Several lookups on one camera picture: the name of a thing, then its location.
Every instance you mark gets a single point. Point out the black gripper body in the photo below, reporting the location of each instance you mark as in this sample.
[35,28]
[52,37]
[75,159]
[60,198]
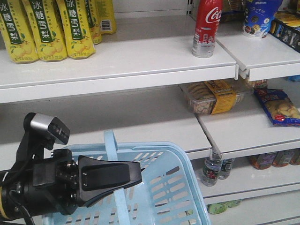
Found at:
[50,184]

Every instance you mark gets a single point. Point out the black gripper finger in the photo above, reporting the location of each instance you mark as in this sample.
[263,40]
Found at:
[100,178]

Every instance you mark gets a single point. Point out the light blue plastic basket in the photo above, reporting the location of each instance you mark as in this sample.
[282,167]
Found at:
[168,194]

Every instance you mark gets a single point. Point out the red aluminium coke bottle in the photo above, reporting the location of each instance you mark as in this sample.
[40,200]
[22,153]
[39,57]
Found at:
[207,22]

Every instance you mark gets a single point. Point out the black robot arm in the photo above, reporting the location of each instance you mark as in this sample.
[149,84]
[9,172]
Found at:
[12,205]

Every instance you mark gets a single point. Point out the clear water bottle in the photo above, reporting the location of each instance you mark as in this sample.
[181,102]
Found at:
[210,171]

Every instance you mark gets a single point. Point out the yellow pear drink carton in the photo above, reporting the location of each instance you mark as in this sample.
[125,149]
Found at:
[47,29]
[75,20]
[16,32]

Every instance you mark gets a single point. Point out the clear cookie tray yellow band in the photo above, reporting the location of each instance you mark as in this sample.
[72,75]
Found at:
[216,96]

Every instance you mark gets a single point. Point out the white store shelf unit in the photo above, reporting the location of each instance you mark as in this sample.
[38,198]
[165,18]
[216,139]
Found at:
[131,85]

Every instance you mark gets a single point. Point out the blue chips bag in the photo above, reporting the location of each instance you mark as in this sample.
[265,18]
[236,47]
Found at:
[278,107]

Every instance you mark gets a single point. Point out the blue snack cup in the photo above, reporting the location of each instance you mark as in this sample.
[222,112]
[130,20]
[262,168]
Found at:
[258,16]

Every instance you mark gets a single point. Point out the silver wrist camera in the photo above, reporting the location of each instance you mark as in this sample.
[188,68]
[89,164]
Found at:
[46,129]

